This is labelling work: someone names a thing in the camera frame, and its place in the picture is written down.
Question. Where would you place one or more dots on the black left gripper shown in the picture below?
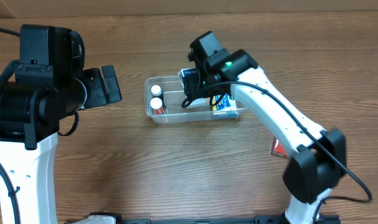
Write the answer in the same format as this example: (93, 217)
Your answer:
(95, 88)

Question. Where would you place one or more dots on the blue yellow VapoDrops box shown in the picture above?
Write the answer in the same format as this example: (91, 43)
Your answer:
(224, 106)

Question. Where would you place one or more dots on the dark bottle white cap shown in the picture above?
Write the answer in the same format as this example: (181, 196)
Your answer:
(157, 92)

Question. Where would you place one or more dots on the white Hansaplast box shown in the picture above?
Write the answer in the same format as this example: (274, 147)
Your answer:
(190, 72)

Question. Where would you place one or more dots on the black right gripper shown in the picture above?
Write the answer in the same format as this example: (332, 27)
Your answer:
(192, 86)

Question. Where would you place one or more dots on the clear plastic container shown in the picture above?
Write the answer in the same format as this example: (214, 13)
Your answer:
(174, 96)

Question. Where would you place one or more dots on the orange vitamin tube white cap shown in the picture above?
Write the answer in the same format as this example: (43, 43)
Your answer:
(157, 105)

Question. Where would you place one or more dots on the red white small box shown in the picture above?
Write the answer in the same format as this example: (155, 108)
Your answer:
(277, 148)

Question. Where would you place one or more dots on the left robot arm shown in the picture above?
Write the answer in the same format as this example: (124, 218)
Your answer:
(47, 83)

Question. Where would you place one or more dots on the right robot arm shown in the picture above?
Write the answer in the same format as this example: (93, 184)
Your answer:
(317, 156)

